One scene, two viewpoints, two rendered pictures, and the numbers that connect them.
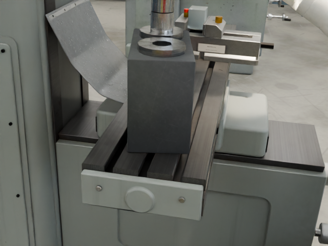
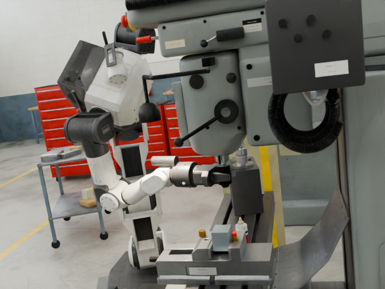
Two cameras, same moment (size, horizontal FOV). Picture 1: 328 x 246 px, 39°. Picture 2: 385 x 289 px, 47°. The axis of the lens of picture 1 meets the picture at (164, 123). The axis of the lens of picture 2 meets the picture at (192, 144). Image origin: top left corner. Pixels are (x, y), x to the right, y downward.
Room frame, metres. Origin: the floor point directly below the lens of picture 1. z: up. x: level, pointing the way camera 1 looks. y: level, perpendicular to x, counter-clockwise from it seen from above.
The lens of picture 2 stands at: (2.71, -0.06, 1.63)
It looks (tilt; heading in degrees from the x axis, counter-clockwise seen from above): 11 degrees down; 184
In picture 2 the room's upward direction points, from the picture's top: 8 degrees counter-clockwise
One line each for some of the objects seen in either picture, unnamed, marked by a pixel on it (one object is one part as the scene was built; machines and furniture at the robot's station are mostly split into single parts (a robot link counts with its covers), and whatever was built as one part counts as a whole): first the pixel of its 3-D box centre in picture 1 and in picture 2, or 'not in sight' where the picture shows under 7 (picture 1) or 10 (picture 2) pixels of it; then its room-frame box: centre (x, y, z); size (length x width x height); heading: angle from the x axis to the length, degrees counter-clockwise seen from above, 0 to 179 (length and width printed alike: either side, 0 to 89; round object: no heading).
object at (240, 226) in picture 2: not in sight; (242, 232); (1.28, -0.03, 1.02); 0.04 x 0.04 x 0.11
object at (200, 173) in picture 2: not in sight; (199, 175); (1.25, -0.15, 1.23); 0.13 x 0.12 x 0.10; 155
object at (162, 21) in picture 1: (162, 15); (242, 156); (0.92, 0.01, 1.19); 0.05 x 0.05 x 0.06
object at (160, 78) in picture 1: (160, 84); (244, 183); (0.87, 0.01, 1.07); 0.22 x 0.12 x 0.20; 1
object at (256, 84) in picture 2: not in sight; (277, 96); (1.33, 0.13, 1.47); 0.24 x 0.19 x 0.26; 170
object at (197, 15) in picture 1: (197, 17); (222, 237); (1.45, -0.09, 1.08); 0.06 x 0.05 x 0.06; 168
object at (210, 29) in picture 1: (214, 26); (205, 245); (1.44, -0.15, 1.06); 0.12 x 0.06 x 0.04; 168
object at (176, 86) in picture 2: not in sight; (183, 113); (1.27, -0.17, 1.45); 0.04 x 0.04 x 0.21; 80
